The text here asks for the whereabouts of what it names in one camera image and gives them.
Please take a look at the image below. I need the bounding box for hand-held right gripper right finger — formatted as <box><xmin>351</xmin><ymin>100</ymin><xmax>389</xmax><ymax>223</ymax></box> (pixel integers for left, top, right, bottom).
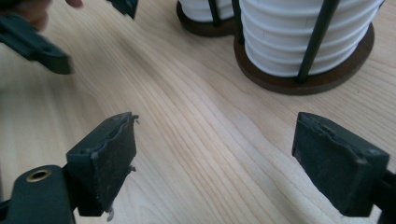
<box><xmin>291</xmin><ymin>111</ymin><xmax>390</xmax><ymax>218</ymax></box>

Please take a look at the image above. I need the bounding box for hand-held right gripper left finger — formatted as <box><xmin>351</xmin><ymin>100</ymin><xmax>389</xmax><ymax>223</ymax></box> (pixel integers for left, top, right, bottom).
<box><xmin>64</xmin><ymin>111</ymin><xmax>139</xmax><ymax>218</ymax></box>

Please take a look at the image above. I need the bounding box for stack of white cups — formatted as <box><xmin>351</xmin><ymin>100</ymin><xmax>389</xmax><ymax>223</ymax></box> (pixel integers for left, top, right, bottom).
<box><xmin>239</xmin><ymin>0</ymin><xmax>386</xmax><ymax>78</ymax></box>
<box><xmin>177</xmin><ymin>0</ymin><xmax>235</xmax><ymax>23</ymax></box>

